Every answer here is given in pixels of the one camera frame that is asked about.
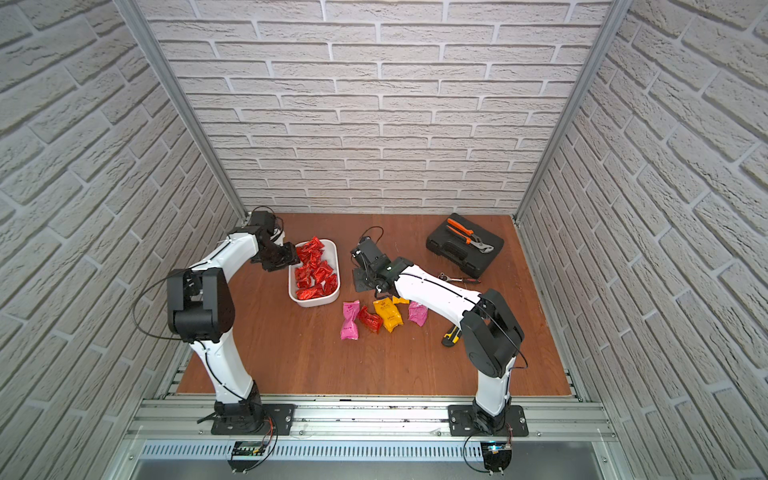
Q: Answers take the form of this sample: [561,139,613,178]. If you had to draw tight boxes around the orange handled pliers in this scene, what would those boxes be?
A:
[446,218,495,254]

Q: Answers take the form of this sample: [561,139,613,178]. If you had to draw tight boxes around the aluminium corner profile left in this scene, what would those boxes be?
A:
[114,0,247,220]

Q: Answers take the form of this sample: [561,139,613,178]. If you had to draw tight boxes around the right controller board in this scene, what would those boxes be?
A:
[480,442,513,475]

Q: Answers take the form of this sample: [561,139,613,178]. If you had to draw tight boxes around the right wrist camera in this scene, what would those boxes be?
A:
[352,236,389,267]

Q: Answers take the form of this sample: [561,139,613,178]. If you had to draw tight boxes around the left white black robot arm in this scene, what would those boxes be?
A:
[166,227,299,412]

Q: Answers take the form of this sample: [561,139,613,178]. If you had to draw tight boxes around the left controller board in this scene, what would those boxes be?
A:
[228,441,271,473]

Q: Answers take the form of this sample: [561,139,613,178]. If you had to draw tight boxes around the black plastic tool case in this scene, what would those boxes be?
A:
[426,213,505,279]

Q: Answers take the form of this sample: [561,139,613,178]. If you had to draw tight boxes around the yellow black utility knife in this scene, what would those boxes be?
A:
[441,326,462,348]

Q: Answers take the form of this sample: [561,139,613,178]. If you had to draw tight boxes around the pink tea bag with barcode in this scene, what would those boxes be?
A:
[408,301,429,327]

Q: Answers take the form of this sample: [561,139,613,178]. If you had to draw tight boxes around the small red tea bag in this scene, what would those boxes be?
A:
[357,306,383,334]

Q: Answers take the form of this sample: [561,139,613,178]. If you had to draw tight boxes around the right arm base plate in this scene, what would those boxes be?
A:
[447,404,529,438]

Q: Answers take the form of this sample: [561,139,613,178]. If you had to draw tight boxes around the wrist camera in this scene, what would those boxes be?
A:
[352,236,389,267]
[248,205,284,239]

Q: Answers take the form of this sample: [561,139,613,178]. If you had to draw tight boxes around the chrome ratchet wrench red handle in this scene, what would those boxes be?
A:
[438,272,481,285]

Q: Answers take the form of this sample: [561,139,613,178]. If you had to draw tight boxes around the white plastic storage box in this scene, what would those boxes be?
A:
[289,237,341,308]

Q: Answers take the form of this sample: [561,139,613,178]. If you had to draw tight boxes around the aluminium front rail frame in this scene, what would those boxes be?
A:
[118,395,618,466]

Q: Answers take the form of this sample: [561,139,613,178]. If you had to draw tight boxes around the red tea bag box centre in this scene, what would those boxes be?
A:
[311,260,335,285]

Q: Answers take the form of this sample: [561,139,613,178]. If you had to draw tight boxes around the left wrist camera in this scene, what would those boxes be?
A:
[248,205,284,239]

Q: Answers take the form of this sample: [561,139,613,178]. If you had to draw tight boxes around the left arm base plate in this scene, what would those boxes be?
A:
[211,402,296,436]

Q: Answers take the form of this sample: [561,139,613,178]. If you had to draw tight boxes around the controller board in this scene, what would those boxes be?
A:
[228,441,271,473]
[480,442,513,475]

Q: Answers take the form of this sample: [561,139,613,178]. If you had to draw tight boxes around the aluminium corner profile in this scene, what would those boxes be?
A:
[513,0,633,225]
[114,0,247,220]

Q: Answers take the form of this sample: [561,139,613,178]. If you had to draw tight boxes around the small yellow tea bag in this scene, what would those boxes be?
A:
[373,297,404,333]

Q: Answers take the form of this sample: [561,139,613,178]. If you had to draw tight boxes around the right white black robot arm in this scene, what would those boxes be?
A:
[355,256,524,431]

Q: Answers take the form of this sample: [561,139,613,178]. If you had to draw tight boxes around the red tea bag box right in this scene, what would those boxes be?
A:
[294,265,314,290]

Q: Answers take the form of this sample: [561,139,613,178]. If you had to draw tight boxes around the aluminium corner profile right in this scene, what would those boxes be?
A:
[513,0,633,225]

